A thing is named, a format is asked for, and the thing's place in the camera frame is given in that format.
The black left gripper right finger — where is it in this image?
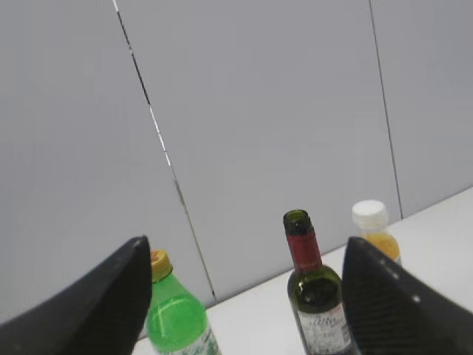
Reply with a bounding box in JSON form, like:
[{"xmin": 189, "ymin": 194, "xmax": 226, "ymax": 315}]
[{"xmin": 341, "ymin": 237, "xmax": 472, "ymax": 354}]

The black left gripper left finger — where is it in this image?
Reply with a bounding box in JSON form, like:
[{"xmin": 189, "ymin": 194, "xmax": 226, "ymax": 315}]
[{"xmin": 1, "ymin": 236, "xmax": 152, "ymax": 354}]

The dark red wine bottle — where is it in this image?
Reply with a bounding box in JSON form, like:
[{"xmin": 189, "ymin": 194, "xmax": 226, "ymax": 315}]
[{"xmin": 283, "ymin": 209, "xmax": 357, "ymax": 354}]

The green plastic soda bottle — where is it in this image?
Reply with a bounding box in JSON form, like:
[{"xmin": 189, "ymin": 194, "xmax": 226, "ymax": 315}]
[{"xmin": 146, "ymin": 249, "xmax": 222, "ymax": 355}]

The orange juice bottle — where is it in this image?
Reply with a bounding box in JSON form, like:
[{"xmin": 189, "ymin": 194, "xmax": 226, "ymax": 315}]
[{"xmin": 352, "ymin": 200, "xmax": 401, "ymax": 265}]

